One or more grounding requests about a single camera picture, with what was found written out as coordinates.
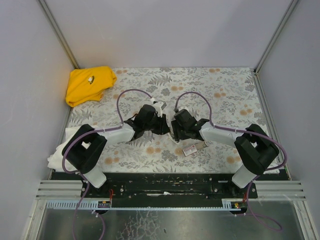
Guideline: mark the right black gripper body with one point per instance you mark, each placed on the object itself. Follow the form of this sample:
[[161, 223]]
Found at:
[[177, 131]]

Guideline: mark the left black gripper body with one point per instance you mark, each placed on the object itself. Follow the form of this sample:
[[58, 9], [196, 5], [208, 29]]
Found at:
[[160, 125]]

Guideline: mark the red white staple box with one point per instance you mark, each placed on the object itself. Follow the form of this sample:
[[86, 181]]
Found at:
[[194, 148]]

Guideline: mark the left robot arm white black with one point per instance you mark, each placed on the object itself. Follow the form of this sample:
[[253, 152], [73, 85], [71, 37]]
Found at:
[[85, 147]]

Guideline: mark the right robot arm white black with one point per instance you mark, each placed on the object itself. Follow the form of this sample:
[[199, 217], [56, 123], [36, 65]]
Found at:
[[255, 148]]

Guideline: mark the floral patterned table mat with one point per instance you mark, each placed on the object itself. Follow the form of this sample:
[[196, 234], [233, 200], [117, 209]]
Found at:
[[227, 95]]

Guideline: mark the yellow folded cloth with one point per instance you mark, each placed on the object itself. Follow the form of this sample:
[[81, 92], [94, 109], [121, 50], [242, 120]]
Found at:
[[89, 84]]

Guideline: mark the white crumpled cloth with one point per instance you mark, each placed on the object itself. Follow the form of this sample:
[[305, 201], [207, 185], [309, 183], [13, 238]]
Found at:
[[56, 159]]

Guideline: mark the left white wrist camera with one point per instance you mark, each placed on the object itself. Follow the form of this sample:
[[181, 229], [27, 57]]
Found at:
[[159, 106]]

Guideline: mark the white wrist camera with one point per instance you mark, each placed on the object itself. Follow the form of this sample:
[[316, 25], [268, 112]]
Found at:
[[180, 108], [159, 106]]

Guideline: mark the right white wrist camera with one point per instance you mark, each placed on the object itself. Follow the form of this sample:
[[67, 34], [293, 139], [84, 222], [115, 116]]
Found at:
[[180, 108]]

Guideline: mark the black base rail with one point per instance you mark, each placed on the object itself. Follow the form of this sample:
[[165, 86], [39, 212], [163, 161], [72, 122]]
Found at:
[[216, 185]]

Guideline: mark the white slotted cable duct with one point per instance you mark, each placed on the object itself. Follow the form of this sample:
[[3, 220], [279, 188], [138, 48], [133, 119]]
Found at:
[[96, 205]]

